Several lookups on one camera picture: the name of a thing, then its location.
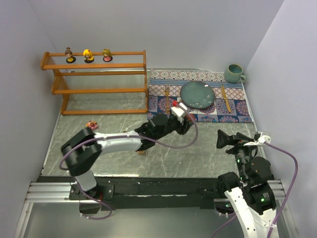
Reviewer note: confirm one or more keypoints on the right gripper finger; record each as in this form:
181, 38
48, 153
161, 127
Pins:
223, 139
242, 137

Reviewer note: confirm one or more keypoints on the pink bear strawberry toy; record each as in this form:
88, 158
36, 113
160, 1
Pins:
141, 152

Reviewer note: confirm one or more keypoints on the patterned blue pink placemat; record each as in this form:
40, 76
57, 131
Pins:
217, 112

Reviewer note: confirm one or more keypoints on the aluminium frame rail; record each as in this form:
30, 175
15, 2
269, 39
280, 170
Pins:
41, 192

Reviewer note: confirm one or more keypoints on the yellow hair doll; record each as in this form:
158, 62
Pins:
88, 56

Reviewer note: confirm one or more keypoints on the pink bear flower toy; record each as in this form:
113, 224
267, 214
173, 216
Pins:
93, 125

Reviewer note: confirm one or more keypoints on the brown bun hair doll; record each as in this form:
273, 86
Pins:
69, 56

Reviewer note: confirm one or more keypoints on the teal ceramic mug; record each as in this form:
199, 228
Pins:
234, 74

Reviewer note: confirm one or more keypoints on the golden knife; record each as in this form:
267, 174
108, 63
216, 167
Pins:
225, 98

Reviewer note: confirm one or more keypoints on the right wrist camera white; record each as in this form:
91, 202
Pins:
260, 139

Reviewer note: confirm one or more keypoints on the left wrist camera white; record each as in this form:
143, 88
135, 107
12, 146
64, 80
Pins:
179, 110

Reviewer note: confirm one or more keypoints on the black mounting base rail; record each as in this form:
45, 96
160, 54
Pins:
140, 193

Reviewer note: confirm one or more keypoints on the orange wooden two-tier shelf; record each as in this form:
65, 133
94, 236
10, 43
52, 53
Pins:
60, 86

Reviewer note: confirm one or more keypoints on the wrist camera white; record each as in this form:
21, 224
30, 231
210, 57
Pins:
260, 139
179, 110

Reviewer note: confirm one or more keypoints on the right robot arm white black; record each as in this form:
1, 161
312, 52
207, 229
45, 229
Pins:
248, 191

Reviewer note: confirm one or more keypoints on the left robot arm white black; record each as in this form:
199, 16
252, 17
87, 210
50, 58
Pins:
83, 149

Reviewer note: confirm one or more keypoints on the teal ceramic plate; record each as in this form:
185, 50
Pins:
197, 95

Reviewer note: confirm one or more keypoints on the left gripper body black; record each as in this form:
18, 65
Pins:
183, 124

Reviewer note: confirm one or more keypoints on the blonde hair pink doll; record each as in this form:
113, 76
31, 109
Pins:
107, 55

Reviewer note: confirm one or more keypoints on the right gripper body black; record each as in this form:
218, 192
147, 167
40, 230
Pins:
237, 143

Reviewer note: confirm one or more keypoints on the golden fork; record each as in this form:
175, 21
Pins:
166, 91

